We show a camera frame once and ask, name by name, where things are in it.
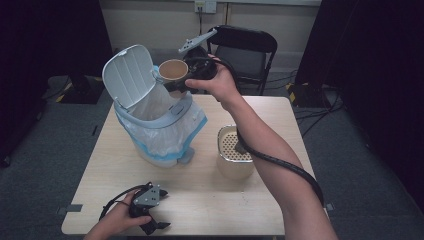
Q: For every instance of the grey floor tape mark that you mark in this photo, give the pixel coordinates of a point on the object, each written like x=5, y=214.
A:
x=70, y=208
x=329, y=206

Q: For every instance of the person's right hand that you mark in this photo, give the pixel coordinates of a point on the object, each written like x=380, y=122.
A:
x=223, y=86

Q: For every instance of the white trash can with lid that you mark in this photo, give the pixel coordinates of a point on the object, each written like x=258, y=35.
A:
x=128, y=73

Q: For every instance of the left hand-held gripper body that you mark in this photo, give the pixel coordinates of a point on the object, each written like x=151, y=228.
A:
x=146, y=196

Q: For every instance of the beige container with perforated insert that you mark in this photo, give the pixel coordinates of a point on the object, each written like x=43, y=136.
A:
x=233, y=166

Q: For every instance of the brown paper cup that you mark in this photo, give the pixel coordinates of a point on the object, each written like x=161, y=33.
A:
x=173, y=70

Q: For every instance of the white wall outlet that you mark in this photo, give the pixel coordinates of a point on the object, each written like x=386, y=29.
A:
x=205, y=6

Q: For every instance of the black folding chair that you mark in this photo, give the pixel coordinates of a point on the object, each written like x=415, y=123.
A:
x=246, y=56

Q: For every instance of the black curtain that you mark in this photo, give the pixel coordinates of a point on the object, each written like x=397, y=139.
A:
x=40, y=50
x=373, y=66

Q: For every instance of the dark stand base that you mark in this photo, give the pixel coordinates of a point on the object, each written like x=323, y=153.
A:
x=80, y=90

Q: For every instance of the person's left hand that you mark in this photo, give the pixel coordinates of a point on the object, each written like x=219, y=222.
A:
x=118, y=216

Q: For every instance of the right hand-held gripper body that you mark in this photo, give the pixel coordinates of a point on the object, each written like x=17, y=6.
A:
x=200, y=65

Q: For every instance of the clear blue-edged trash bag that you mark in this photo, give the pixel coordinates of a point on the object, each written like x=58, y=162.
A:
x=166, y=133

